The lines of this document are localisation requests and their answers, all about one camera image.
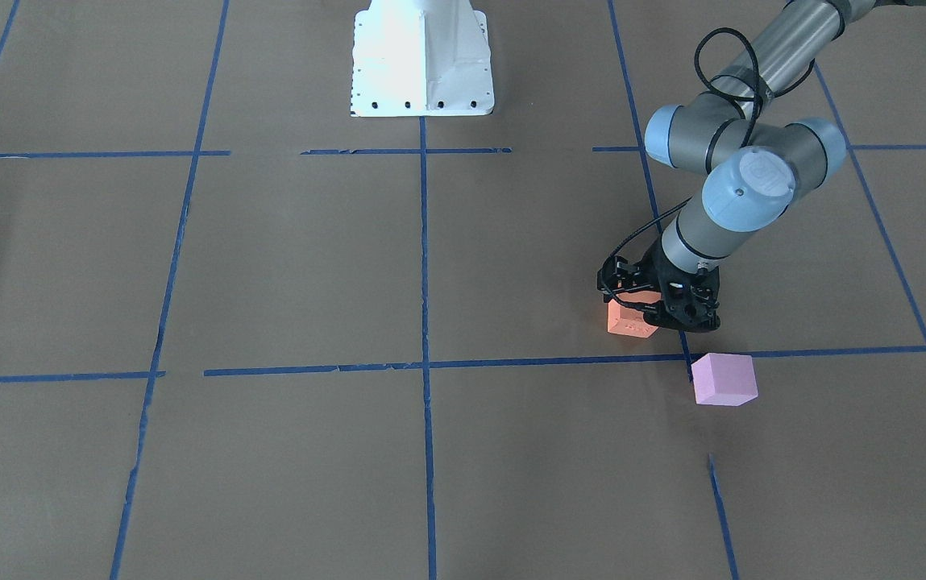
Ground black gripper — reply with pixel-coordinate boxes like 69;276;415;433
609;241;720;334

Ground orange foam block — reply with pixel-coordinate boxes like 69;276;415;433
607;291;662;338

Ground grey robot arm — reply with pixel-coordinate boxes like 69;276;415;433
596;1;879;333

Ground pink foam block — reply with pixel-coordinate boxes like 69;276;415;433
691;353;760;407

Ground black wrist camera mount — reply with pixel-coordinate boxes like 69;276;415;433
596;255;657;296

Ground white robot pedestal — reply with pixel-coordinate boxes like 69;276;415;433
350;1;496;118

